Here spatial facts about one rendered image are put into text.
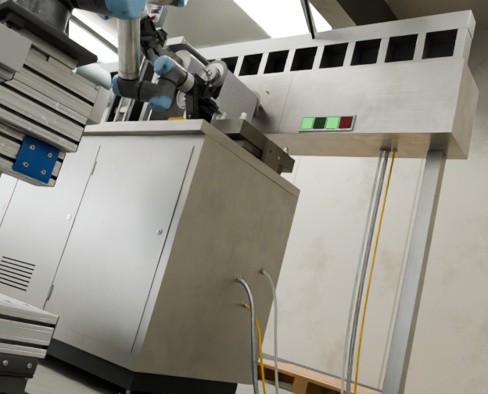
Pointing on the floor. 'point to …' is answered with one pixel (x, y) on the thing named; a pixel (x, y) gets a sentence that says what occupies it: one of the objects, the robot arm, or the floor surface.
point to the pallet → (306, 379)
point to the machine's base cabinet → (144, 259)
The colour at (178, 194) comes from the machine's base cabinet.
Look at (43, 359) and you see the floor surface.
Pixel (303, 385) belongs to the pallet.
